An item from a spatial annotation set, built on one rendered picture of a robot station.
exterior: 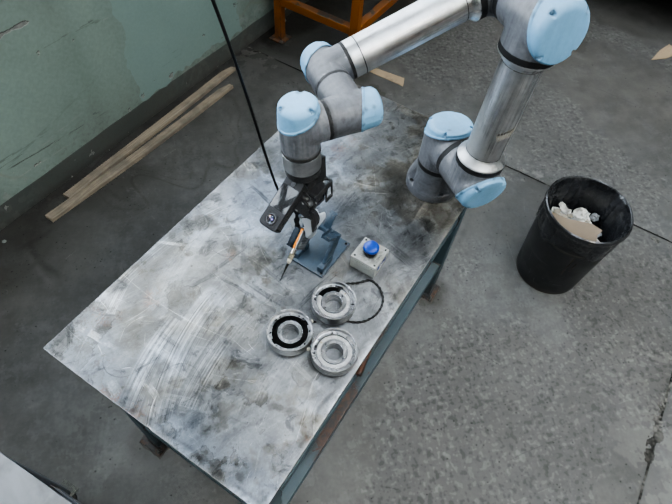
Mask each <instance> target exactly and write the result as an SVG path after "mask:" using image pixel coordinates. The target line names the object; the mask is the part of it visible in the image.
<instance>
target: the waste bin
mask: <svg viewBox="0 0 672 504"><path fill-rule="evenodd" d="M560 202H564V203H565V204H566V207H567V208H568V209H571V210H572V211H571V213H573V210H575V209H576V208H580V207H582V208H584V209H586V210H587V211H588V213H591V214H590V215H592V213H597V214H598V215H599V216H600V217H599V221H595V222H593V221H592V220H590V221H591V222H592V224H593V225H595V226H596V227H598V228H599V229H601V230H602V232H601V233H602V236H600V237H598V238H597V239H598V240H599V241H600V242H596V241H590V240H587V239H584V238H581V237H579V236H577V235H575V234H573V233H571V232H570V231H568V230H567V229H566V228H564V227H563V226H562V225H561V224H560V223H559V222H558V221H557V220H556V218H555V217H554V215H553V214H552V212H551V208H552V207H559V208H560V206H559V203H560ZM536 215H537V216H536V218H535V220H534V222H533V224H532V226H531V228H530V230H529V232H528V234H527V237H526V239H525V241H524V243H523V245H522V247H521V249H520V251H519V253H518V255H517V259H516V265H517V269H518V272H519V274H520V275H521V277H522V278H523V279H524V281H525V282H526V283H528V284H529V285H530V286H531V287H533V288H535V289H536V290H538V291H541V292H544V293H548V294H562V293H565V292H568V291H569V290H571V289H572V288H573V287H574V286H575V285H576V284H577V283H578V282H579V281H580V280H581V279H582V278H583V277H584V276H585V275H586V274H588V273H589V272H590V271H591V270H592V269H593V268H594V267H595V266H596V265H597V264H598V263H599V262H600V261H601V260H602V259H603V258H604V257H605V256H607V255H608V254H609V253H610V252H611V251H612V250H614V249H615V248H616V247H617V246H618V245H619V243H621V242H623V241H624V240H625V239H626V238H627V237H628V236H629V235H630V234H631V232H632V229H633V222H634V219H633V212H632V208H631V206H630V204H629V203H628V201H627V200H626V199H625V197H624V196H623V195H622V194H621V193H620V192H618V191H617V190H616V189H615V188H613V187H612V186H610V185H608V184H607V183H605V182H603V181H600V180H598V179H595V178H592V177H587V176H577V175H576V176H566V177H563V178H560V179H558V180H556V181H555V182H554V183H553V184H551V186H550V187H549V188H548V190H547V192H546V194H545V197H544V199H543V200H542V202H541V204H540V207H539V208H538V211H537V213H536ZM590 215H589V217H590Z"/></svg>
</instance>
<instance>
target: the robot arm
mask: <svg viewBox="0 0 672 504"><path fill-rule="evenodd" d="M485 17H495V18H496V19H497V20H498V21H499V22H500V23H501V24H502V25H503V26H504V29H503V32H502V34H501V37H500V39H499V42H498V46H497V48H498V52H499V54H500V55H501V59H500V61H499V64H498V66H497V69H496V71H495V74H494V76H493V79H492V81H491V84H490V86H489V89H488V91H487V94H486V96H485V99H484V101H483V104H482V106H481V109H480V111H479V114H478V116H477V119H476V122H475V124H474V126H473V123H472V121H471V120H470V119H469V118H468V117H466V116H465V115H463V114H460V113H456V112H450V111H446V112H440V113H437V114H434V115H433V116H432V117H430V119H429V120H428V122H427V125H426V127H425V129H424V136H423V139H422V143H421V147H420V151H419V155H418V158H417V159H416V160H415V161H414V163H413V164H412V165H411V167H410V168H409V170H408V172H407V176H406V185H407V187H408V189H409V191H410V192H411V193H412V194H413V195H414V196H415V197H417V198H418V199H420V200H422V201H425V202H429V203H443V202H446V201H449V200H451V199H452V198H453V197H454V196H455V198H456V199H458V201H459V202H460V203H461V205H462V206H464V207H466V208H476V207H480V206H482V205H485V204H487V203H489V202H490V201H492V200H494V199H495V198H496V197H498V196H499V195H500V194H501V193H502V192H503V191H504V189H505V187H506V181H505V178H504V177H502V176H501V172H502V170H503V168H504V166H505V163H506V157H505V154H504V151H505V149H506V147H507V145H508V143H509V140H510V138H511V136H512V134H513V132H514V130H515V128H516V126H517V124H518V122H519V120H520V118H521V116H522V114H523V111H524V109H525V107H526V105H527V103H528V101H529V99H530V97H531V95H532V93H533V91H534V89H535V87H536V85H537V82H538V80H539V78H540V76H541V74H542V72H543V71H544V70H547V69H550V68H552V67H553V66H554V65H555V64H558V63H560V62H562V61H564V60H565V59H567V58H568V57H569V56H570V55H571V52H572V50H576V49H577V48H578V47H579V45H580V44H581V42H582V41H583V39H584V37H585V35H586V33H587V30H588V27H589V22H590V11H589V7H588V5H587V3H586V2H585V0H418V1H416V2H415V3H413V4H411V5H409V6H407V7H405V8H403V9H401V10H399V11H398V12H396V13H394V14H392V15H390V16H388V17H386V18H384V19H382V20H380V21H379V22H377V23H375V24H373V25H371V26H369V27H367V28H365V29H363V30H362V31H360V32H358V33H356V34H354V35H352V36H350V37H348V38H346V39H345V40H343V41H341V42H339V43H337V44H335V45H333V46H331V45H329V44H328V43H326V42H324V41H321V42H314V43H312V44H310V45H308V46H307V47H306V48H305V50H304V51H303V53H302V55H301V59H300V64H301V69H302V71H303V73H304V75H305V78H306V80H307V82H308V83H309V84H310V85H311V87H312V89H313V90H314V92H315V94H316V96H317V97H318V99H319V100H317V98H316V97H315V96H314V95H313V94H311V93H309V92H306V91H303V92H298V91H293V92H290V93H288V94H286V95H284V96H283V97H282V98H281V99H280V100H279V102H278V105H277V128H278V130H279V137H280V145H281V152H282V160H283V167H284V169H285V174H286V178H285V180H284V181H283V183H282V184H281V186H280V188H279V189H278V191H277V192H276V194H275V195H274V197H273V199H272V200H271V202H270V203H269V205H268V207H267V208H266V210H265V211H264V213H263V214H262V216H261V218H260V220H259V221H260V223H261V224H262V225H263V226H265V227H266V228H268V229H269V230H271V231H272V232H275V233H280V232H281V231H282V229H283V228H284V226H285V225H286V223H287V221H288V220H289V222H290V224H291V225H292V227H293V228H295V226H298V227H300V224H299V221H300V219H299V217H300V215H303V216H304V217H303V218H302V222H303V224H304V226H305V228H304V231H305V237H306V238H308V239H311V238H312V237H313V236H314V235H315V233H316V231H317V228H318V227H319V226H320V224H321V223H322V222H323V220H324V219H325V217H326V213H325V212H322V213H318V210H317V209H316V207H317V206H319V205H320V204H321V203H322V202H323V201H324V199H325V202H326V203H327V202H328V201H329V200H330V199H331V198H332V197H333V180H332V179H330V178H328V177H327V176H326V156H325V155H323V154H321V143H323V142H327V141H330V140H334V139H337V138H340V137H344V136H347V135H351V134H354V133H358V132H364V130H367V129H370V128H373V127H376V126H378V125H380V124H381V122H382V120H383V104H382V100H381V97H380V95H379V93H378V91H377V90H376V89H375V88H373V87H371V86H369V87H361V88H360V89H359V88H358V87H357V85H356V84H355V82H354V81H353V80H354V79H356V78H358V77H360V76H362V75H363V74H365V73H367V72H369V71H371V70H373V69H375V68H377V67H379V66H381V65H383V64H385V63H387V62H389V61H390V60H392V59H394V58H396V57H398V56H400V55H402V54H404V53H406V52H408V51H410V50H412V49H414V48H415V47H417V46H419V45H421V44H423V43H425V42H427V41H429V40H431V39H433V38H435V37H437V36H439V35H440V34H442V33H444V32H446V31H448V30H450V29H452V28H454V27H456V26H458V25H460V24H462V23H464V22H465V21H467V20H471V21H473V22H477V21H479V20H481V19H483V18H485ZM326 180H328V183H327V184H326V185H325V183H323V181H326ZM330 187H331V194H330V195H328V196H327V193H328V189H329V188H330Z"/></svg>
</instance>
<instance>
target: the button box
mask: <svg viewBox="0 0 672 504"><path fill-rule="evenodd" d="M369 240H370V239H368V238H367V237H365V238H364V239H363V241H362V242H361V243H360V244H359V246H358V247H357V248H356V250H355V251H354V252H353V253H352V255H351V259H350V266H351V267H353V268H355V269H357V270H358V271H360V272H362V273H364V274H365V275H367V276H369V277H371V278H374V277H375V276H376V274H377V273H378V271H379V270H380V269H381V267H382V266H383V264H384V263H385V262H386V260H387V257H388V253H389V249H387V248H385V247H383V246H381V245H379V247H380V248H379V252H378V253H377V254H375V255H369V254H367V253H365V252H364V250H363V245H364V243H365V242H366V241H369Z"/></svg>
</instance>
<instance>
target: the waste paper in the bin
mask: <svg viewBox="0 0 672 504"><path fill-rule="evenodd" d="M559 206H560V208H559V207H552V208H551V212H552V214H553V215H554V217H555V218H556V220H557V221H558V222H559V223H560V224H561V225H562V226H563V227H564V228H566V229H567V230H568V231H570V232H571V233H573V234H575V235H577V236H579V237H581V238H584V239H587V240H590V241H596V242H600V241H599V240H598V239H597V238H598V237H600V236H602V233H601V232H602V230H601V229H599V228H598V227H596V226H595V225H593V224H592V222H591V221H590V220H592V221H593V222H595V221H599V217H600V216H599V215H598V214H597V213H592V215H590V214H591V213H588V211H587V210H586V209H584V208H582V207H580V208H576V209H575V210H573V213H571V211H572V210H571V209H568V208H567V207H566V204H565V203H564V202H560V203H559ZM589 215H590V217H589Z"/></svg>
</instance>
